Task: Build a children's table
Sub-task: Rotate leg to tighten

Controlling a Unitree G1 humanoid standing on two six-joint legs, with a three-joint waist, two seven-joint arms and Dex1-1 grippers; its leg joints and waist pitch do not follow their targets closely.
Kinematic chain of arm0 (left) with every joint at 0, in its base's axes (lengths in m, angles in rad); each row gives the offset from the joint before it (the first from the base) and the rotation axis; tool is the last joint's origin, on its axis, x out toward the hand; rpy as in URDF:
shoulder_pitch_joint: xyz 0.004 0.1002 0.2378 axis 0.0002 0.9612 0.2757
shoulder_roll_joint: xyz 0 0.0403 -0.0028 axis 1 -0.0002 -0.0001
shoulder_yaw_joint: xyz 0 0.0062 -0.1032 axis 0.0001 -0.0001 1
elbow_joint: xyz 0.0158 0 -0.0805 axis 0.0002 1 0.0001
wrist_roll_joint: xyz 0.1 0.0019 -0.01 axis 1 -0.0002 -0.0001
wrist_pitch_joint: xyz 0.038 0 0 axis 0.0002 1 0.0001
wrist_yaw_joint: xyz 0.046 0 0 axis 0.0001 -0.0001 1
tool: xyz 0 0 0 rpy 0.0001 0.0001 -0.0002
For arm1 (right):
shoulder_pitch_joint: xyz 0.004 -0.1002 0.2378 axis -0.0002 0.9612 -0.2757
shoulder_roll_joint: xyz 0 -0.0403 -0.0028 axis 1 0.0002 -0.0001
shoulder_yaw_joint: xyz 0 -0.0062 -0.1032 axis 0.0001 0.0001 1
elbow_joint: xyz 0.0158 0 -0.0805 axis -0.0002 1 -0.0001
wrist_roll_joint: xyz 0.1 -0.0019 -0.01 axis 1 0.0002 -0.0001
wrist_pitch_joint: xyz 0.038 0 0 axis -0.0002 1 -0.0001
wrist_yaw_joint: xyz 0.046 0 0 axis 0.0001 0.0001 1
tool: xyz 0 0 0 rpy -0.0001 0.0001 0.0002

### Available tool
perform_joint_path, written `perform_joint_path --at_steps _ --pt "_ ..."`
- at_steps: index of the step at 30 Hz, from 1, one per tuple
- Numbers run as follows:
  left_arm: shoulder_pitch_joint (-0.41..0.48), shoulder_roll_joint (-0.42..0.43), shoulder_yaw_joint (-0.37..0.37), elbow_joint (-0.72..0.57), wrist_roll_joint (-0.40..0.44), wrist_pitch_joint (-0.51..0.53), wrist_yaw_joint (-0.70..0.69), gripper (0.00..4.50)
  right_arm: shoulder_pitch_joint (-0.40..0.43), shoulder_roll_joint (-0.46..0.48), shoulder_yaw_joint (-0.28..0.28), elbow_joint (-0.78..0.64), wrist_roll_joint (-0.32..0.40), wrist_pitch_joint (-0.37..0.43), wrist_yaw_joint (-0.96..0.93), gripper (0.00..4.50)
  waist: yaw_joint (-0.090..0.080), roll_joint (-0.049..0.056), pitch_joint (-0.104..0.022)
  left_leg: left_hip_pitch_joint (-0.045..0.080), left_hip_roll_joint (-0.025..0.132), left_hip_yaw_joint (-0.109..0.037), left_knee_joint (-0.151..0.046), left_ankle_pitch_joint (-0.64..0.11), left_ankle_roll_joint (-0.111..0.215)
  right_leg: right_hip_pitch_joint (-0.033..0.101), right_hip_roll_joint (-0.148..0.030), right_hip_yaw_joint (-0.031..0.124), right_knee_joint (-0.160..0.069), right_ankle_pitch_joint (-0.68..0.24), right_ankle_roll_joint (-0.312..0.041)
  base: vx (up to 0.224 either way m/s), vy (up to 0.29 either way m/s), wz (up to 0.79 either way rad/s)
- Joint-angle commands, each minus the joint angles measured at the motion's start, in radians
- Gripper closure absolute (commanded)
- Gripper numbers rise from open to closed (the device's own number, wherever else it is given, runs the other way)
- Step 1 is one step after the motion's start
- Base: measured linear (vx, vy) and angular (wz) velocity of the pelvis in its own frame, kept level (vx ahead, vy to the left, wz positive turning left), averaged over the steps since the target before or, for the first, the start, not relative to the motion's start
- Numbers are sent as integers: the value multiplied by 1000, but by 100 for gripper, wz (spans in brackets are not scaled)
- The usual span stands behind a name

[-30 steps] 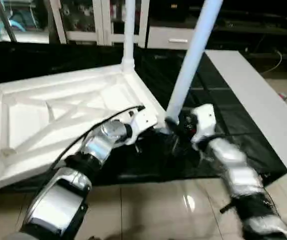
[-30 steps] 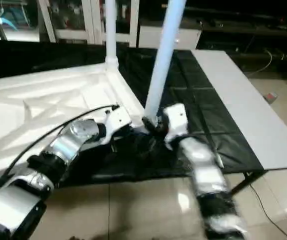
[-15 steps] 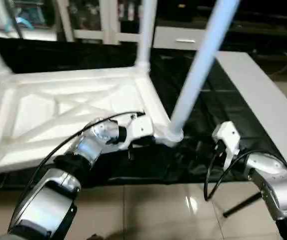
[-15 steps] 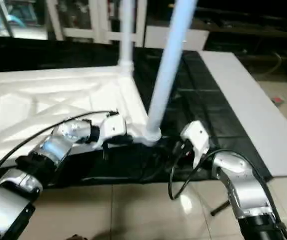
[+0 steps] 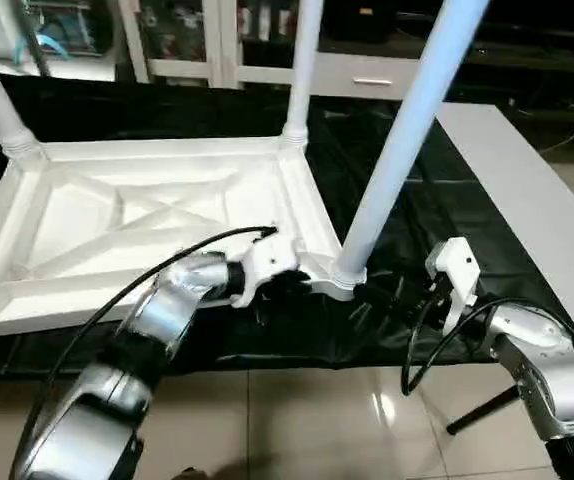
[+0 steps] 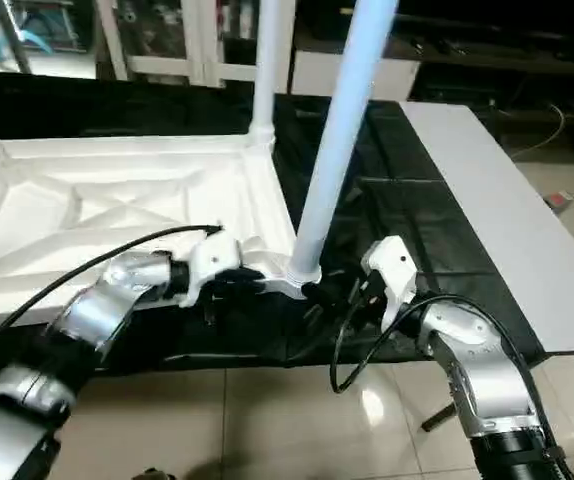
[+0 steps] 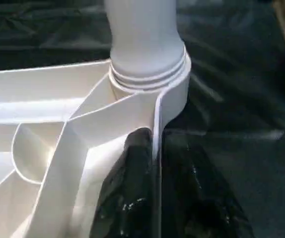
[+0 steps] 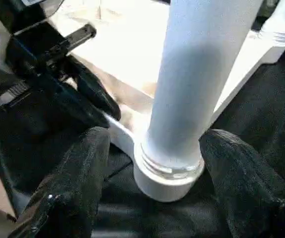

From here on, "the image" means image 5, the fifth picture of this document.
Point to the white flat sheet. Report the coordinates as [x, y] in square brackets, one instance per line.
[537, 200]

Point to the white plastic table top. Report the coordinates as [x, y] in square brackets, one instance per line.
[117, 210]

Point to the colourful background box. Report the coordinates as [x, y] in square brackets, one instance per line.
[62, 30]

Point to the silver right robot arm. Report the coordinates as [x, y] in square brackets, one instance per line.
[552, 360]

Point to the white glass door cabinet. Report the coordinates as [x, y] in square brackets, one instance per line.
[207, 40]

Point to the black metal table leg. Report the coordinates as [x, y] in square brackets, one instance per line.
[482, 410]

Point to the white drawer unit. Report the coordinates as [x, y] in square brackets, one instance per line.
[367, 78]

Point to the black work surface mat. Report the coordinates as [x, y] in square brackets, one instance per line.
[437, 210]

